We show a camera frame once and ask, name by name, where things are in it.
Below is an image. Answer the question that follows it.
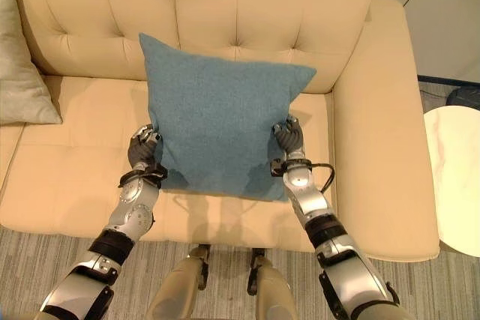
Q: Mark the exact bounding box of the beige leather sofa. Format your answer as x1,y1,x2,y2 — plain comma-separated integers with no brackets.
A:
0,0,441,261

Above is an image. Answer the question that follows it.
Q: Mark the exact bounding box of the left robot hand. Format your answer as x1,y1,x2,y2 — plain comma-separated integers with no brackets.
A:
127,124,165,172

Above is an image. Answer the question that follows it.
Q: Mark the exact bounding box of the grey square cushion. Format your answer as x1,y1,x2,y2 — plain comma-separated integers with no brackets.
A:
0,0,64,127

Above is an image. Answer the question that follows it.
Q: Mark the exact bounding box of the blue square cushion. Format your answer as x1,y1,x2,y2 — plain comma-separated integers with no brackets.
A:
138,32,318,203

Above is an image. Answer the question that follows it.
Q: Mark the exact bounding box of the right silver robot leg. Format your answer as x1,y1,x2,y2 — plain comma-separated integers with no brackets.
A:
246,247,303,320

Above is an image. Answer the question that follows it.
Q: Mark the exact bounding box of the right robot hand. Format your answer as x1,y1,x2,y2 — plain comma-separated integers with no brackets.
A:
271,115,304,154

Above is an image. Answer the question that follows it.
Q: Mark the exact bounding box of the round white side table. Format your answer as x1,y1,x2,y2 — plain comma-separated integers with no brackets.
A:
422,105,480,261

